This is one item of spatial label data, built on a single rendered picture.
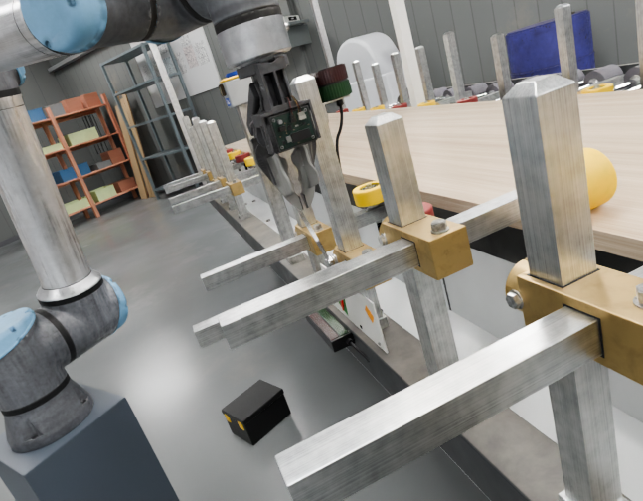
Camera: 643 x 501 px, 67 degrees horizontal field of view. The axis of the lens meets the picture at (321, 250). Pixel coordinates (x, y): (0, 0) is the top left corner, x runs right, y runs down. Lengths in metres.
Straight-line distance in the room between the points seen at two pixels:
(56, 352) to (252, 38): 0.87
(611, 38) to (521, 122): 5.02
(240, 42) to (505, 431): 0.59
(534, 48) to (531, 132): 4.28
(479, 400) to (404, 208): 0.32
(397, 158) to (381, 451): 0.37
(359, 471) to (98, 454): 1.04
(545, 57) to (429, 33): 1.56
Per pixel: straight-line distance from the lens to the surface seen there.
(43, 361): 1.27
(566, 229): 0.40
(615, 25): 5.38
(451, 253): 0.57
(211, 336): 0.80
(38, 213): 1.24
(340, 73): 0.82
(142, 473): 1.40
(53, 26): 0.67
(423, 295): 0.65
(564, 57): 1.89
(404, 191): 0.60
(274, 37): 0.67
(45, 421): 1.29
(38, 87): 10.94
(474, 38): 5.63
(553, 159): 0.38
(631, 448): 0.79
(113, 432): 1.32
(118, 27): 0.68
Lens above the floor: 1.17
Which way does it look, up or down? 19 degrees down
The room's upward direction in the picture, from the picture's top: 18 degrees counter-clockwise
